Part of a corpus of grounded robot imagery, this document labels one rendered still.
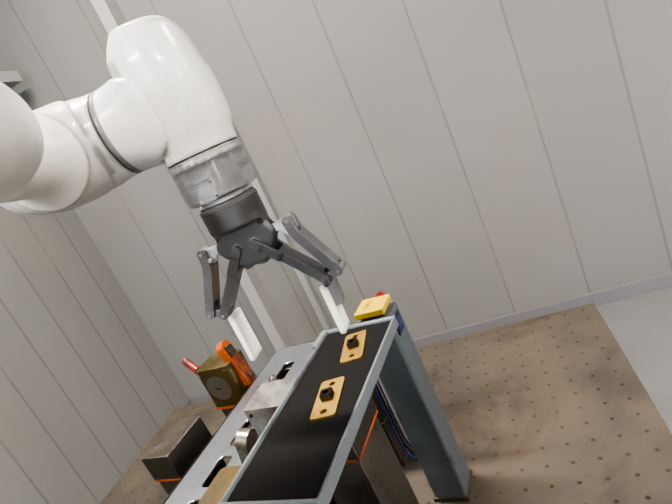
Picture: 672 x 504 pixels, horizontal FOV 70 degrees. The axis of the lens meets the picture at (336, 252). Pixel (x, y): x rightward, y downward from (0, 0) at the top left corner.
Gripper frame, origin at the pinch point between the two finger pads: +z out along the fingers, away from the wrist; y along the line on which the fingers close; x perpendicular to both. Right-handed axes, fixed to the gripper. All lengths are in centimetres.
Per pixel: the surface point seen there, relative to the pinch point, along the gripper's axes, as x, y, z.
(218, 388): 41, -47, 26
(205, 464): 13.1, -37.2, 26.6
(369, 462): -2.4, 2.3, 20.6
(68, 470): 113, -215, 87
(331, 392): -0.2, 0.9, 9.7
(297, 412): -1.5, -4.5, 10.6
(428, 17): 202, 35, -45
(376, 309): 23.6, 4.7, 10.6
